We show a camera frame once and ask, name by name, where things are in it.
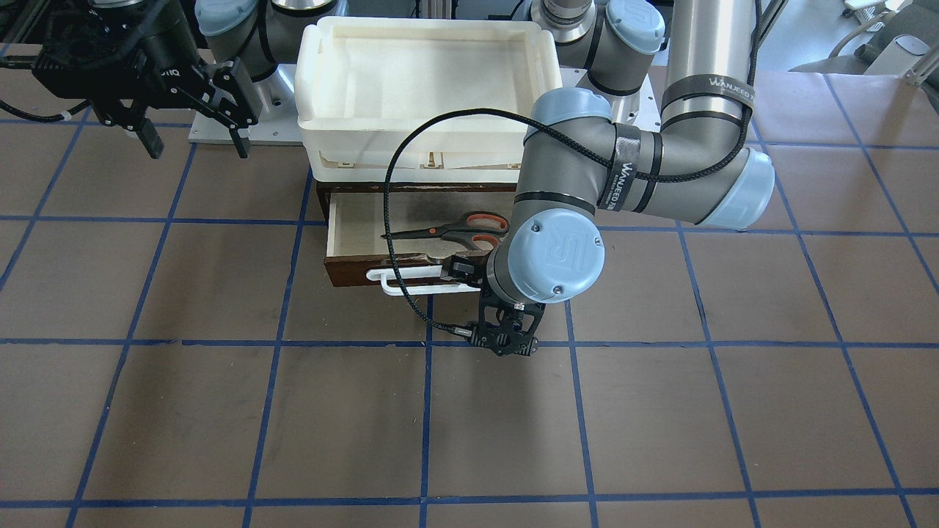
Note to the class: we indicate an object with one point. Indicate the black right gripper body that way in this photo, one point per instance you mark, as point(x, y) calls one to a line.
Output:
point(167, 60)

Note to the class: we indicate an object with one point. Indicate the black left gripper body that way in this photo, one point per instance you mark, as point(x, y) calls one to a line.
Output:
point(463, 269)

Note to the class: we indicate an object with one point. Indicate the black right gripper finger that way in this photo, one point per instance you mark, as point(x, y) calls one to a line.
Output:
point(151, 140)
point(241, 142)

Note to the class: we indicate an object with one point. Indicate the grey orange scissors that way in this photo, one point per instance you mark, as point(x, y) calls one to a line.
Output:
point(476, 231)

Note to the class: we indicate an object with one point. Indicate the light wooden drawer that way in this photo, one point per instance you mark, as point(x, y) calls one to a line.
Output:
point(356, 225)

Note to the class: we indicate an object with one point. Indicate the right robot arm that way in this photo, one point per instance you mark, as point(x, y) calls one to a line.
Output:
point(252, 42)

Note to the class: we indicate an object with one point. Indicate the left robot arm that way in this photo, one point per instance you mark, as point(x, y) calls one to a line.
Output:
point(579, 159)

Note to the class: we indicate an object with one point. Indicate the dark brown wooden cabinet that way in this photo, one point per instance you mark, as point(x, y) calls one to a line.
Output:
point(324, 191)

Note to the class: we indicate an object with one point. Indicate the white plastic tray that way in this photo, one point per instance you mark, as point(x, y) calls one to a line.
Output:
point(363, 84)

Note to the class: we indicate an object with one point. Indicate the white drawer handle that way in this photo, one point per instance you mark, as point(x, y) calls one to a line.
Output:
point(419, 281)

